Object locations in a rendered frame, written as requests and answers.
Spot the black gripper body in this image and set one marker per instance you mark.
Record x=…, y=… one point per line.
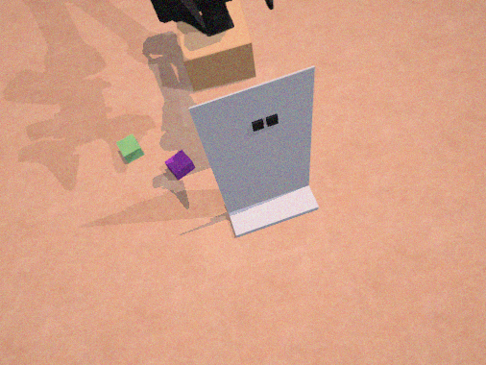
x=161, y=10

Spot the green block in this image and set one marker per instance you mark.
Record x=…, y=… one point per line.
x=130, y=148

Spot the grey panel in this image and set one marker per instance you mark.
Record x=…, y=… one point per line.
x=258, y=142

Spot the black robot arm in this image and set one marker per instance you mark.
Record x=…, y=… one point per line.
x=216, y=15

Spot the purple cube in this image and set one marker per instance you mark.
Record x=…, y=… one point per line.
x=180, y=164

